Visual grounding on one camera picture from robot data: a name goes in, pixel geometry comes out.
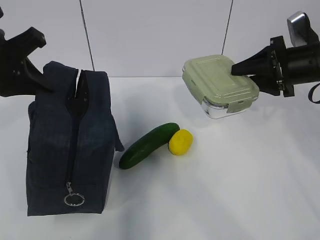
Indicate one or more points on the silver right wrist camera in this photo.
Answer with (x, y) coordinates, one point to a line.
(297, 27)

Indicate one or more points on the dark blue lunch bag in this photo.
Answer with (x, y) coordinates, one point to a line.
(71, 144)

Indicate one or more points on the glass container green lid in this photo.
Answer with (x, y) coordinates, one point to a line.
(220, 94)

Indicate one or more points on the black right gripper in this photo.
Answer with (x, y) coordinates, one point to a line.
(271, 61)

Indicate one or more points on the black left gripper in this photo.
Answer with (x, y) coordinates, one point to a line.
(18, 76)

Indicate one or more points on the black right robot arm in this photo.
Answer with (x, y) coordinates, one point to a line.
(304, 61)

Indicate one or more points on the yellow lemon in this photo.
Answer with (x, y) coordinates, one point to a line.
(180, 142)

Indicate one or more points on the green cucumber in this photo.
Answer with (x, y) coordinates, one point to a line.
(147, 144)

